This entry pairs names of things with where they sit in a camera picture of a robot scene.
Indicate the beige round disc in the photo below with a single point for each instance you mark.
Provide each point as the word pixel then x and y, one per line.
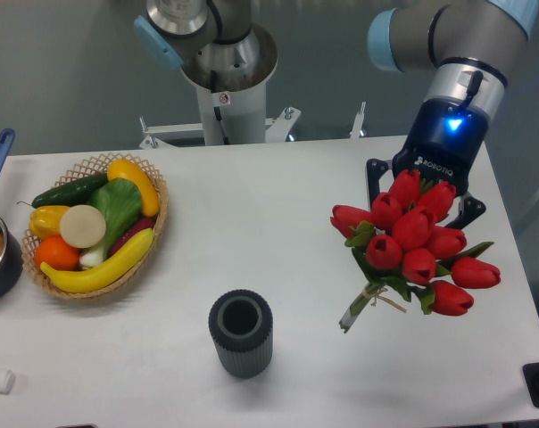
pixel 82 226

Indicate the green bok choy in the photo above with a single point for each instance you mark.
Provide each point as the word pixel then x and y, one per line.
pixel 120 203

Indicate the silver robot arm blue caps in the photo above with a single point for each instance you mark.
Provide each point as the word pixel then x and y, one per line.
pixel 472 45

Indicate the purple eggplant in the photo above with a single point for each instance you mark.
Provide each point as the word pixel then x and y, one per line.
pixel 139 225

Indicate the red tulip bouquet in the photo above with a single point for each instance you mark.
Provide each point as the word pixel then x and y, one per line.
pixel 400 245

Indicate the yellow bell pepper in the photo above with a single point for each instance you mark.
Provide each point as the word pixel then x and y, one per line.
pixel 44 222

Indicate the yellow banana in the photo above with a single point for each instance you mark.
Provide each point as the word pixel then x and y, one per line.
pixel 108 272

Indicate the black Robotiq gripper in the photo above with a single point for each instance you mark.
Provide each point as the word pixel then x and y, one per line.
pixel 442 144

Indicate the yellow squash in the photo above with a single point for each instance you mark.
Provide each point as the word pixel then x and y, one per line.
pixel 127 169

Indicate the dark grey ribbed vase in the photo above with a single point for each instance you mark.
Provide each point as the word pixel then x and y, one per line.
pixel 240 323

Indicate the green cucumber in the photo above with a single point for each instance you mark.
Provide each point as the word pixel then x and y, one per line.
pixel 69 194

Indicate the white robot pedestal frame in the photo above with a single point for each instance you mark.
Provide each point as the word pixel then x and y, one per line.
pixel 231 88

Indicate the woven wicker basket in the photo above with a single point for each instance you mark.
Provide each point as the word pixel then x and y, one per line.
pixel 98 164

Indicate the orange fruit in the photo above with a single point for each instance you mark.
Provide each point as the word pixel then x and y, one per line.
pixel 57 253

